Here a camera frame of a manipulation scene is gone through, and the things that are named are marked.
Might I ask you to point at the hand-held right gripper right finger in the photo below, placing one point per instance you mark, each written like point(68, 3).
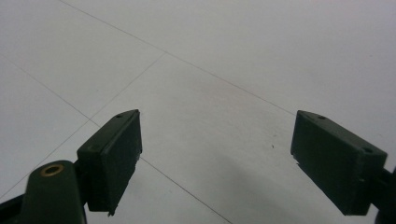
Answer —
point(336, 165)

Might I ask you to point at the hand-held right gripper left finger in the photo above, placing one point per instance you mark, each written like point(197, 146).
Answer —
point(112, 161)

